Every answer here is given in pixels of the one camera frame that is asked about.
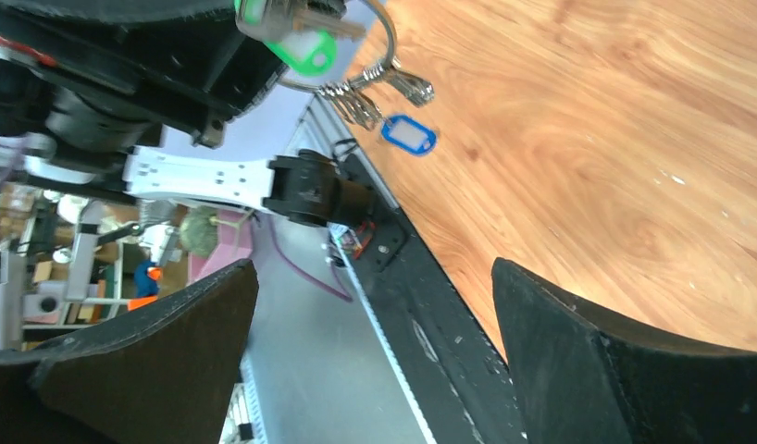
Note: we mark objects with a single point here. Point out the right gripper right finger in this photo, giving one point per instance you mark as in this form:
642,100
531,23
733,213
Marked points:
587,374

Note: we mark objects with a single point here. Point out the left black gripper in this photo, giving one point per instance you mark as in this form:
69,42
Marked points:
100,77

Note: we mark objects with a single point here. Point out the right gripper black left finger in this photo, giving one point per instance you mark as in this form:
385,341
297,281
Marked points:
163,373

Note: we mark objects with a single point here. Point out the green key tag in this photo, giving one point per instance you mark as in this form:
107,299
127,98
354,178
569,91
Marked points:
301,33

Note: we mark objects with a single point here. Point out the silver metal keyring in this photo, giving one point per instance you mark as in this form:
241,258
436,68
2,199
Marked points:
348,97

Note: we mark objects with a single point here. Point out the blue key tag with key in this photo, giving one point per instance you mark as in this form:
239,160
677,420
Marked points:
408,135

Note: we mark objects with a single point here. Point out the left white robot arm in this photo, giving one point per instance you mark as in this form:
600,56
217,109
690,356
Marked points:
305,186

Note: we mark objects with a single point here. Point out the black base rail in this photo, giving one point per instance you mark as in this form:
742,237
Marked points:
456,382

